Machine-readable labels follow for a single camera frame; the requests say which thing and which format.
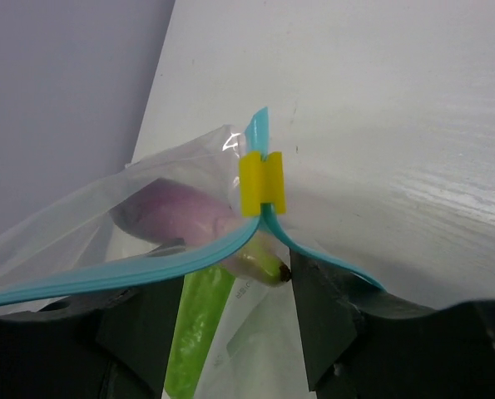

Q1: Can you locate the fake green pepper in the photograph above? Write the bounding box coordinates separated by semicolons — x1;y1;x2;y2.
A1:
164;265;235;398

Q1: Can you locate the clear zip top bag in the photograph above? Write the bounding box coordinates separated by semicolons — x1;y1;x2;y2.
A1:
0;106;388;399

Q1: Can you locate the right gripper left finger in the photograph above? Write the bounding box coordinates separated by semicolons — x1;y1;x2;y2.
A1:
0;277;184;398

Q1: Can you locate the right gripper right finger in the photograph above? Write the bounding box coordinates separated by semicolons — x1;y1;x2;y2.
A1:
290;251;495;398

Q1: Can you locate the yellow zip slider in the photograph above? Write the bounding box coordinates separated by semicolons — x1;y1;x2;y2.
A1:
239;151;286;217

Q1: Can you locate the fake purple eggplant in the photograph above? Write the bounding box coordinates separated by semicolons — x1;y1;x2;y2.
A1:
110;178;292;287

